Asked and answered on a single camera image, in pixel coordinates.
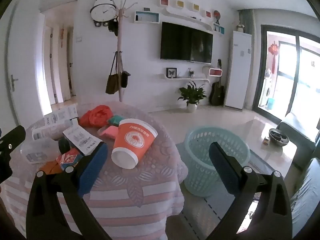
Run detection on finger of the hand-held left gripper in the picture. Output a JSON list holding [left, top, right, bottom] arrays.
[[0, 125, 27, 180]]

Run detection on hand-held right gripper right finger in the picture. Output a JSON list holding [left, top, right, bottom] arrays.
[[205, 142, 293, 240]]

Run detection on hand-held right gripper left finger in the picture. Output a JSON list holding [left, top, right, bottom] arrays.
[[26, 142, 118, 240]]

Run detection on light blue plastic basket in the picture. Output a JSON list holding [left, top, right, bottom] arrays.
[[184, 127, 251, 197]]

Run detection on red cloth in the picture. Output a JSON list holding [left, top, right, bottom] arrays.
[[97, 125, 119, 139]]

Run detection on small red carton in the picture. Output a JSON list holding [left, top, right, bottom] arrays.
[[56, 147, 84, 170]]

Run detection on clear plastic bottle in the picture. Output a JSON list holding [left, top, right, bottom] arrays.
[[20, 137, 72, 164]]

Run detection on white printed receipt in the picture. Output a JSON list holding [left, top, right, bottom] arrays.
[[62, 124, 98, 155]]

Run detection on orange paper piece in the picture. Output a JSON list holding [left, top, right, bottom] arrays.
[[40, 161, 62, 174]]

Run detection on grey floor rug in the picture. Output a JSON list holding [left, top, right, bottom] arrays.
[[175, 142, 275, 240]]

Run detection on orange paper cup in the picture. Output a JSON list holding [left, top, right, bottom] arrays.
[[111, 118, 158, 169]]

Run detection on orange plastic bag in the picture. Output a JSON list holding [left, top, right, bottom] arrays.
[[79, 105, 114, 128]]

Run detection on glass coffee table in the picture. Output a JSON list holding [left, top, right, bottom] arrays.
[[232, 119, 298, 170]]

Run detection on teal cloth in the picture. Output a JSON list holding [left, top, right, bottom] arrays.
[[107, 115, 127, 127]]

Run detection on white printed carton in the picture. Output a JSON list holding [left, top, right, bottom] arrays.
[[44, 105, 79, 127]]

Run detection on dark round ashtray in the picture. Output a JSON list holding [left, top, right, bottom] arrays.
[[269, 128, 289, 145]]

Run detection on white room door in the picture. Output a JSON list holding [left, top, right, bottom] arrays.
[[0, 2, 45, 130]]

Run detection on dark acoustic guitar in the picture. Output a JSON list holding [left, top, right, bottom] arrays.
[[209, 59, 225, 106]]

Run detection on green potted plant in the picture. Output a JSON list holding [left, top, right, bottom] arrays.
[[178, 81, 207, 113]]

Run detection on grey sofa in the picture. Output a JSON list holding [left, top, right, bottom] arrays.
[[277, 112, 320, 238]]

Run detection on brown tote bag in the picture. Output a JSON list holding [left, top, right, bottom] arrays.
[[105, 52, 122, 95]]

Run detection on white washing machine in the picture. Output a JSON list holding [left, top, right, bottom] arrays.
[[260, 77, 275, 107]]

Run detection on small black bag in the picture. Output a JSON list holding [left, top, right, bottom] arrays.
[[121, 52, 131, 88]]

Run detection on white curved low shelf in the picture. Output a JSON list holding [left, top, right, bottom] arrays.
[[154, 74, 212, 83]]

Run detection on red knot hanging ornament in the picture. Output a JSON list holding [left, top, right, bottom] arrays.
[[269, 41, 279, 74]]

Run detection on white coat rack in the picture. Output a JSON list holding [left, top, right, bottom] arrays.
[[114, 0, 138, 103]]

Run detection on black-framed sliding glass door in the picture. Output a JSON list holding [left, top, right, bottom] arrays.
[[252, 24, 320, 120]]

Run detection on black hat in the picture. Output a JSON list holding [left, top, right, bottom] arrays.
[[108, 17, 118, 37]]

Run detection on grey-green curtain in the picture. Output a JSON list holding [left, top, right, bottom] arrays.
[[237, 9, 255, 34]]

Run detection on black wall television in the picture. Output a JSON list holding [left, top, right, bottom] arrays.
[[160, 22, 214, 65]]

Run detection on long white wall shelf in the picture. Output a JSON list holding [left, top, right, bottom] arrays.
[[162, 6, 214, 30]]

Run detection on round white wall clock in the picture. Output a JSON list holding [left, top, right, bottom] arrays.
[[90, 0, 117, 28]]

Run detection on white blue-lined wall cubby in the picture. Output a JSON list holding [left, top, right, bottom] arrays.
[[134, 11, 160, 25]]

